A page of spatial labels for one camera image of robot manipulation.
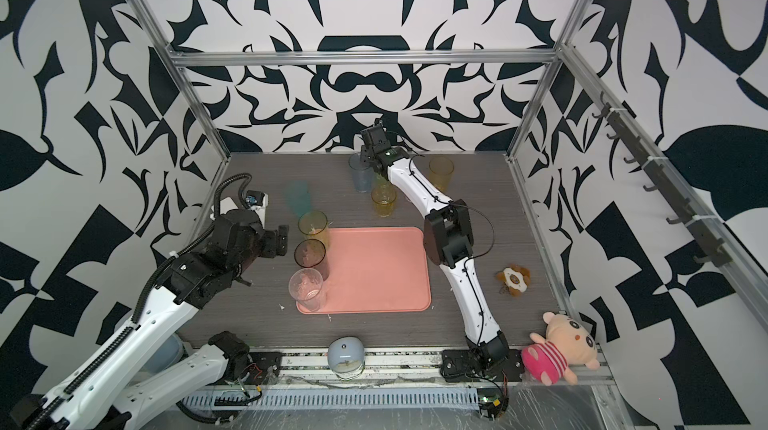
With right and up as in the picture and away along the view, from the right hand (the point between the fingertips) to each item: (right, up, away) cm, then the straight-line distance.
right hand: (371, 148), depth 99 cm
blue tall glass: (-3, -8, +5) cm, 10 cm away
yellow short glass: (+4, -16, +4) cm, 17 cm away
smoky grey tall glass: (-17, -31, -12) cm, 38 cm away
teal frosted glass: (-26, -16, +8) cm, 32 cm away
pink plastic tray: (+2, -37, -9) cm, 38 cm away
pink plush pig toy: (+48, -49, -27) cm, 74 cm away
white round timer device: (-4, -51, -29) cm, 59 cm away
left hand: (-23, -20, -26) cm, 40 cm away
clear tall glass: (-17, -40, -15) cm, 46 cm away
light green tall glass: (-15, -23, -14) cm, 31 cm away
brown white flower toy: (+42, -39, -12) cm, 58 cm away
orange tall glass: (+23, -7, 0) cm, 24 cm away
